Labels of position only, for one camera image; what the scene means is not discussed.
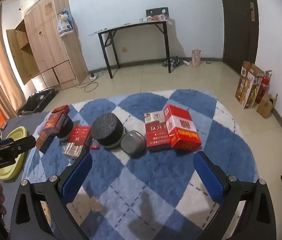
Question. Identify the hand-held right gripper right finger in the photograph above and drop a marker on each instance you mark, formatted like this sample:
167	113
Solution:
209	180

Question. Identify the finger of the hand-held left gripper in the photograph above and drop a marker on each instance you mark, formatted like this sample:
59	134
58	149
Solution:
20	145

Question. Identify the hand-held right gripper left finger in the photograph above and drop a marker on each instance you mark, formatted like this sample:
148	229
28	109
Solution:
78	177

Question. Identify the pale yellow plastic basin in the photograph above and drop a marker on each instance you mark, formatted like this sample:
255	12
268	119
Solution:
10	172

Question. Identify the dark brown cigarette box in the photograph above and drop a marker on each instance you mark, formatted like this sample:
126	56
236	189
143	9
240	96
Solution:
43	141

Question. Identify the red lighter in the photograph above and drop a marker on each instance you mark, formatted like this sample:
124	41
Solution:
94	147

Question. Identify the silver and red cigarette box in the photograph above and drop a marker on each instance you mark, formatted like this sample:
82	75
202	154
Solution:
77	140

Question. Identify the dark red cigarette box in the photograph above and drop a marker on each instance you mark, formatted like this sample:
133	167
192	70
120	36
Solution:
54	123

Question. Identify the small black foam cylinder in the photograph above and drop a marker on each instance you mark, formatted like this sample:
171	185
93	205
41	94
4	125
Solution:
65	130

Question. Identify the large black foam cylinder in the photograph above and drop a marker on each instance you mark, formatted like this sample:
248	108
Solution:
108	130

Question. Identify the red cigarette box yellow stripe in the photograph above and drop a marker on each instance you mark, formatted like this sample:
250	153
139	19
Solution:
183	127

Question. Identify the grey metal tin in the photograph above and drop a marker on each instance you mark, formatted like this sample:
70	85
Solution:
132	142

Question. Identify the red cigarette box silver lid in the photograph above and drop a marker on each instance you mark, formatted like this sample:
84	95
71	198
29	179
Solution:
156	135

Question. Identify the black carry case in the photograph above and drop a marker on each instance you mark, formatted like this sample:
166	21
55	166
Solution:
37	101

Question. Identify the blue white checkered rug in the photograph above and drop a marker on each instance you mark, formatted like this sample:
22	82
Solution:
156	170

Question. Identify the small plain cardboard box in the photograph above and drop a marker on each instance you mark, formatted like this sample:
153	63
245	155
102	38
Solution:
266	106

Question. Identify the white power strip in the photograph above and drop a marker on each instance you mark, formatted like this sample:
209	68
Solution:
92	75

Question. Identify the printed cardboard box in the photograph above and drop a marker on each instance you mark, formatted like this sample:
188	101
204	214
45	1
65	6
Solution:
248	87

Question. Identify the red fire extinguisher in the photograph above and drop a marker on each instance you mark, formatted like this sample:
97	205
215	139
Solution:
263	87

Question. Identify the wooden wardrobe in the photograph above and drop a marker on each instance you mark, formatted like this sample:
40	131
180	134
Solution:
50	42

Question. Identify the pink bag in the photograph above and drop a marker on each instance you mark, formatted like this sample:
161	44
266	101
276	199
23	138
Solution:
196	58

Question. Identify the dark cloth on floor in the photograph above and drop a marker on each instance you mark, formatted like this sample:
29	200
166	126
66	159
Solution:
173	62

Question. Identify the white plastic bag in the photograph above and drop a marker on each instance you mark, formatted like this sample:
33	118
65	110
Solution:
64	23

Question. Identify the dark door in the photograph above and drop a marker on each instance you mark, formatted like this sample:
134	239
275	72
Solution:
238	25

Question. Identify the black folding table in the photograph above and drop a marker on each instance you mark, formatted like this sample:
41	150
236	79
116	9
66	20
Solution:
133	26

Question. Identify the red white packets on table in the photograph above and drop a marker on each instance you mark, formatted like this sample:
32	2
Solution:
156	18

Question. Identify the black box with round holes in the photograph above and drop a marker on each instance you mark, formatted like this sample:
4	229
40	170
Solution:
157	12

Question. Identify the wall socket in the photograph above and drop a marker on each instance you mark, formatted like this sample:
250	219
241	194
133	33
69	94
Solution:
124	50

